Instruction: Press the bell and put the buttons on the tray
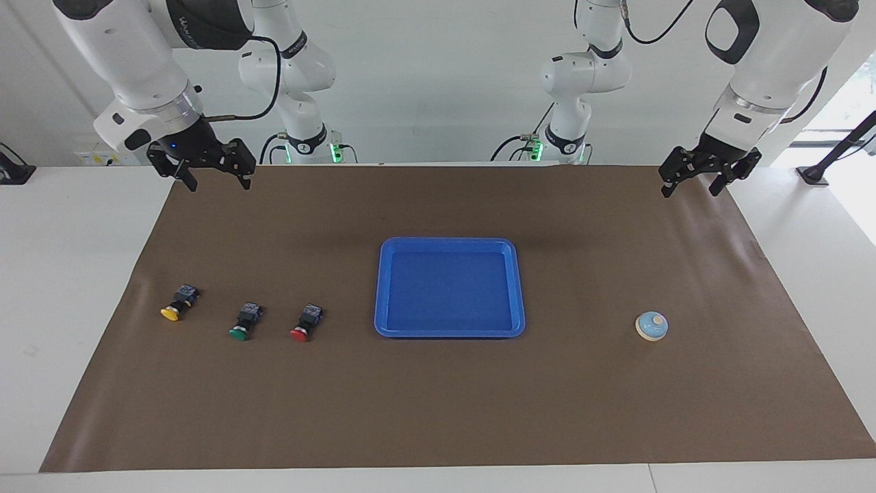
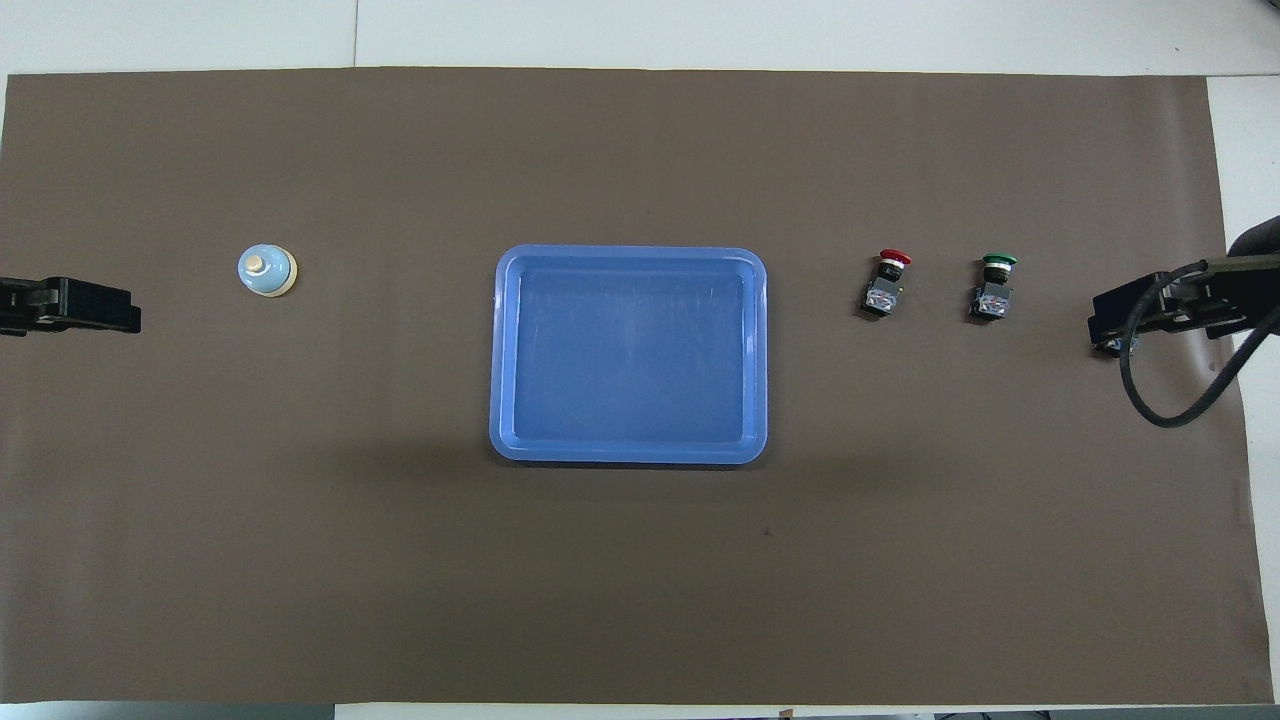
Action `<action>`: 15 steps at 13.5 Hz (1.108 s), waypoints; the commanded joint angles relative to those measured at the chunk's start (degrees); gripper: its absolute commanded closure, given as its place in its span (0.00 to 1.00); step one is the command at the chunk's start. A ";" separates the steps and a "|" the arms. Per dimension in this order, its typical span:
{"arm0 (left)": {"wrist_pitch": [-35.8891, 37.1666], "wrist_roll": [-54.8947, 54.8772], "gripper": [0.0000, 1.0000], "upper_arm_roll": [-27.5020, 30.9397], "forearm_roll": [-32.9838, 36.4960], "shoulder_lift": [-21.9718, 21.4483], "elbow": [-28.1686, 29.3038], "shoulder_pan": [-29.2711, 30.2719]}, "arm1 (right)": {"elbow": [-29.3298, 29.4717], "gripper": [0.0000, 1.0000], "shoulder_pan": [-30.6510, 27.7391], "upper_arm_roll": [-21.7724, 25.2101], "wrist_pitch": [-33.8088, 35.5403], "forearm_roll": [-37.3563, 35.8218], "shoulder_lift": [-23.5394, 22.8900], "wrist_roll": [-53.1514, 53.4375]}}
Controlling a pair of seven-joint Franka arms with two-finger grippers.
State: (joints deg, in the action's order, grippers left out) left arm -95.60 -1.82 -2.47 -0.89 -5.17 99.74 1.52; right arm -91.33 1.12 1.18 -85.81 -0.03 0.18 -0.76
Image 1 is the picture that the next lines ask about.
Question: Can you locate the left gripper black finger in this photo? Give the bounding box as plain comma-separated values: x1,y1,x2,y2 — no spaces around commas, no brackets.
710,149,762,197
659,146,695,199

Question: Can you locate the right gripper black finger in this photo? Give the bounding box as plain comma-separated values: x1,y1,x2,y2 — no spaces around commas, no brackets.
219,139,257,190
147,145,199,192

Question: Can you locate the yellow push button switch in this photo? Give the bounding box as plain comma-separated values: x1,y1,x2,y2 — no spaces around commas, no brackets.
160,284,201,322

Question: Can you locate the green push button switch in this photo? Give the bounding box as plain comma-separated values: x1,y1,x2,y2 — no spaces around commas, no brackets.
229,301,264,342

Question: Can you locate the red push button switch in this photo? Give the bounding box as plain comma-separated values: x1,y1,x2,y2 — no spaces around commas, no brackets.
289,303,324,342

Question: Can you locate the light blue desk bell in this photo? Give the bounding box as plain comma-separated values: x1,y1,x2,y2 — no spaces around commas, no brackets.
635,311,669,342

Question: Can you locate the blue plastic tray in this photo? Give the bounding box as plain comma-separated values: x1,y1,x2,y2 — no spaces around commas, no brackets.
374,237,526,339

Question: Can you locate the black stand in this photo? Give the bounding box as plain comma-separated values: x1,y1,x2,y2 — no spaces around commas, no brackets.
0,142,36,186
796,110,876,187

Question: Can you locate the bright window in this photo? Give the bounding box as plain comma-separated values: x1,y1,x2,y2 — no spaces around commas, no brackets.
787,55,876,148

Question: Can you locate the brown table mat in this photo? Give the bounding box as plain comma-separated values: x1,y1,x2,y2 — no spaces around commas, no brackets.
39,164,876,473

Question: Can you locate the black base cable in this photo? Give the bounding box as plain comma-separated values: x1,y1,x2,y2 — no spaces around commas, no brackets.
490,103,555,163
259,132,289,165

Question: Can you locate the white wall socket box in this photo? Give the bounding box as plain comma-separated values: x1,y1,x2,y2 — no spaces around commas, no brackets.
74,140,155,167

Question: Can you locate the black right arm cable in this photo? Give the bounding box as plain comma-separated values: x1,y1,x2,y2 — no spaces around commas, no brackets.
203,34,283,123

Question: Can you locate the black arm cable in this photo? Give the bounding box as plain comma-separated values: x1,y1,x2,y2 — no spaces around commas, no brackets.
203,34,283,123
619,0,829,125

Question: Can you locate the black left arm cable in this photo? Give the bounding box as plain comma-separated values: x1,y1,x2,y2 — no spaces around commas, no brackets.
619,0,829,125

